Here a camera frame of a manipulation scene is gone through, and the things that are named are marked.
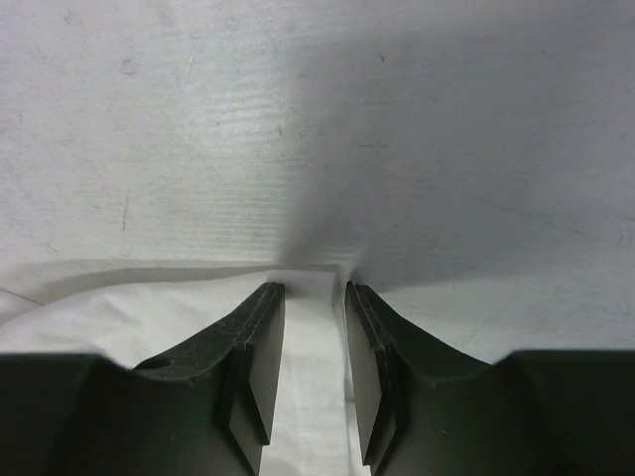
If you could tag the white t-shirt red print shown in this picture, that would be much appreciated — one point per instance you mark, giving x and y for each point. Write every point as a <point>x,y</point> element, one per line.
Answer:
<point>314,429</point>

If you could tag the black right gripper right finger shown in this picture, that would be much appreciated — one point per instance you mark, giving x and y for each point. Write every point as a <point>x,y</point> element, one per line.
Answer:
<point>425,408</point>

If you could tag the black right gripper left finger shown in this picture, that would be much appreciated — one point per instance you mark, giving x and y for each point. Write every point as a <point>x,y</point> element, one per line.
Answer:
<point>203,407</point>

